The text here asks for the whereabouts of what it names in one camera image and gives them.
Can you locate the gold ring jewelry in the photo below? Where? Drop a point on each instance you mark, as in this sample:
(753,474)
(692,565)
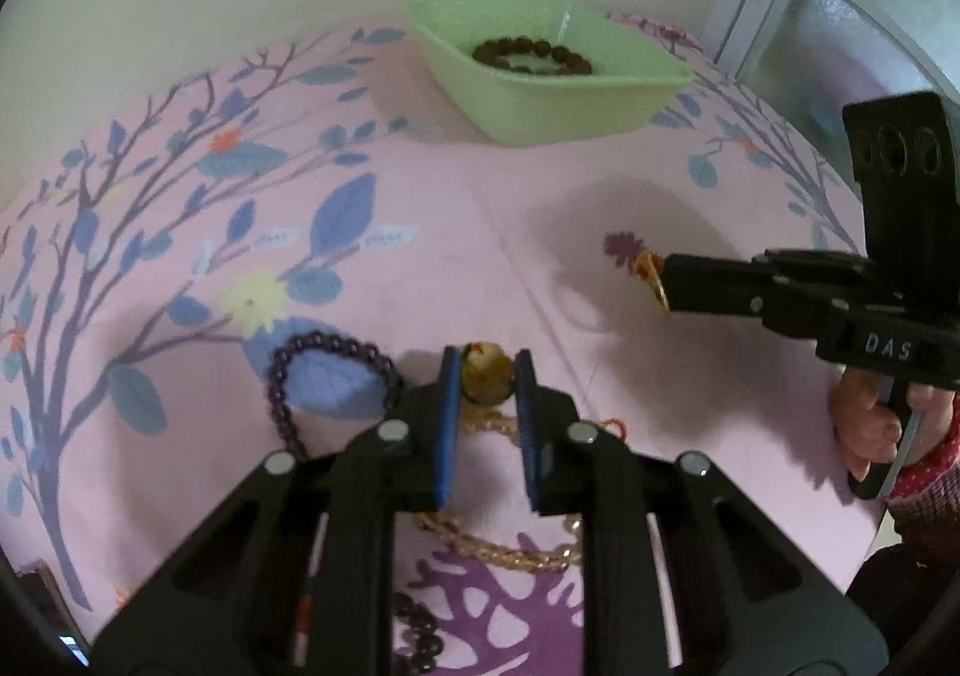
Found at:
(648,267)

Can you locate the frosted glass door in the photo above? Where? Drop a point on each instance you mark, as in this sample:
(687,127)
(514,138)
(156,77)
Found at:
(809,58)

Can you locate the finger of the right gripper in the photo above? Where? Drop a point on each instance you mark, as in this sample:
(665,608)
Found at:
(698,284)

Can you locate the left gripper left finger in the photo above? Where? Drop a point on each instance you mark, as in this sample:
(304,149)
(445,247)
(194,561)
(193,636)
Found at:
(447,423)

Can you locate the right hand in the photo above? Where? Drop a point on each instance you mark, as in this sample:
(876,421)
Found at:
(868,434)

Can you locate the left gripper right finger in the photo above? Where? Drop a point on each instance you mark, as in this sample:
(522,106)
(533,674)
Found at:
(526,394)

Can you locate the pink floral bed sheet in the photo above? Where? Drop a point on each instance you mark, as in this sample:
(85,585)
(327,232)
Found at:
(150,267)

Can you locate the red patterned sleeve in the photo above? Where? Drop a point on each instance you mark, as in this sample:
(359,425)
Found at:
(924,503)

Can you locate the green plastic basin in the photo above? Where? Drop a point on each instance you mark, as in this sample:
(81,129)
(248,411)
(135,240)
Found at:
(632,77)

